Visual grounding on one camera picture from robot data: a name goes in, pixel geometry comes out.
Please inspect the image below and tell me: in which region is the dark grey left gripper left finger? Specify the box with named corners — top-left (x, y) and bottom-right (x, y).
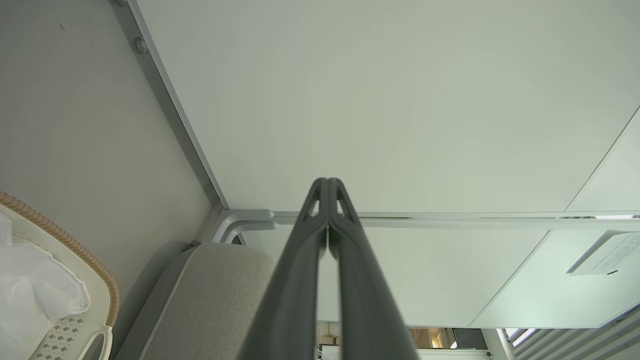
top-left (239, 178), bottom-right (329, 360)

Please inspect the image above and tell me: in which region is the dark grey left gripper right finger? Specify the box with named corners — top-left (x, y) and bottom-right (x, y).
top-left (328, 178), bottom-right (418, 360)

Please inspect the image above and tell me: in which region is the grey upholstered seat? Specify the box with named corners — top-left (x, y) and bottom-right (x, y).
top-left (114, 242), bottom-right (277, 360)

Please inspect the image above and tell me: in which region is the white cloth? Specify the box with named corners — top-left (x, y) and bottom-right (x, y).
top-left (0, 212), bottom-right (92, 360)

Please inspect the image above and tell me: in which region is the white basket with wicker rim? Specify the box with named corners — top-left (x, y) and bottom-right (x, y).
top-left (0, 192), bottom-right (121, 360)

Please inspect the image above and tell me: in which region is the grey slatted panel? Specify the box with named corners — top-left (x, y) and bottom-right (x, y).
top-left (512, 307), bottom-right (640, 360)

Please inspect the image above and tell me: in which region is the white paper notice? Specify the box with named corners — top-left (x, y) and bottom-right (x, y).
top-left (566, 230), bottom-right (640, 277)

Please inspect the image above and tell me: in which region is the grey aluminium partition post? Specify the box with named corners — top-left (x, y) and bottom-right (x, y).
top-left (272, 211), bottom-right (640, 232)

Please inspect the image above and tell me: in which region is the grey aluminium partition bottom rail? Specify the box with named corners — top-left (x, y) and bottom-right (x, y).
top-left (127, 0), bottom-right (231, 211)

